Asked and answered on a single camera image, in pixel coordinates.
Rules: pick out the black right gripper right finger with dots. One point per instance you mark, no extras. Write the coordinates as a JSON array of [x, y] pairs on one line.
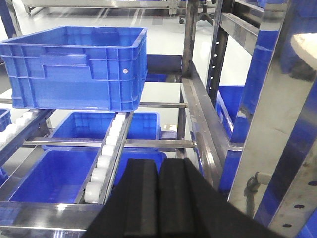
[[190, 208]]

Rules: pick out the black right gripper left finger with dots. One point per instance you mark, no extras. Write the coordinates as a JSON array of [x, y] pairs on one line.
[[132, 209]]

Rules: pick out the white roller conveyor track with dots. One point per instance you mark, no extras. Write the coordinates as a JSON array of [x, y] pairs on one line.
[[105, 156]]

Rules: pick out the blue bin lower front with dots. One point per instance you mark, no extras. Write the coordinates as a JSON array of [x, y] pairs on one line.
[[56, 178]]

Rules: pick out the blue bin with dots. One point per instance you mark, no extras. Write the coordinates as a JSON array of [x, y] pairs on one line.
[[56, 178], [93, 125]]

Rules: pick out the blue bin lower rear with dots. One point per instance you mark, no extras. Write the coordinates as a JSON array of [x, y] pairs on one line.
[[93, 125]]

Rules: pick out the large blue plastic crate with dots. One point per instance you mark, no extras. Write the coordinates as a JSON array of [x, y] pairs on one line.
[[77, 67]]

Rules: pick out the black office chair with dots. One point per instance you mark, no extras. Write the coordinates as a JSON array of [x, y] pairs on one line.
[[202, 16]]

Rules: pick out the stainless steel shelf frame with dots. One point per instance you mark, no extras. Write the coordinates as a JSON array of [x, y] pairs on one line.
[[250, 130]]

